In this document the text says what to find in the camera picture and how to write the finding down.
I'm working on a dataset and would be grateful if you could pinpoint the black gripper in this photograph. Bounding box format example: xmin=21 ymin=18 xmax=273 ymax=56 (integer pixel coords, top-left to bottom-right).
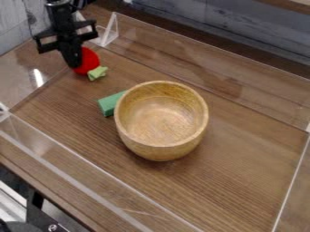
xmin=33 ymin=0 xmax=97 ymax=68

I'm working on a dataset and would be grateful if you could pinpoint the red plush strawberry toy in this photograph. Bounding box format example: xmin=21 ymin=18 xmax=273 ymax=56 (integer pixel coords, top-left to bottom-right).
xmin=72 ymin=47 xmax=108 ymax=82

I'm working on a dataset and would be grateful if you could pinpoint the green foam block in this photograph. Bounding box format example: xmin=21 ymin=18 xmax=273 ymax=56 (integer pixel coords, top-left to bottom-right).
xmin=96 ymin=91 xmax=124 ymax=117

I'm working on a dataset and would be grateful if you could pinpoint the wooden bowl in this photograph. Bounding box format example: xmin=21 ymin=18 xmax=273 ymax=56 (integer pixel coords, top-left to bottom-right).
xmin=113 ymin=81 xmax=209 ymax=161

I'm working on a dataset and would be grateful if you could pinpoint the black metal table leg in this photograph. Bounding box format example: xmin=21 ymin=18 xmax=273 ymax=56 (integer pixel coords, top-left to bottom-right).
xmin=26 ymin=190 xmax=70 ymax=232

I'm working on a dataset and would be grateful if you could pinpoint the clear acrylic corner bracket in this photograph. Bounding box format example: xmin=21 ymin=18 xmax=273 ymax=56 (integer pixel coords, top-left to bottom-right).
xmin=74 ymin=11 xmax=120 ymax=48

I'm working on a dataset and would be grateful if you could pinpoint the clear acrylic tray wall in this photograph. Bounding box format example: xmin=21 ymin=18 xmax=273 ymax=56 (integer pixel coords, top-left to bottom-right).
xmin=0 ymin=13 xmax=310 ymax=232

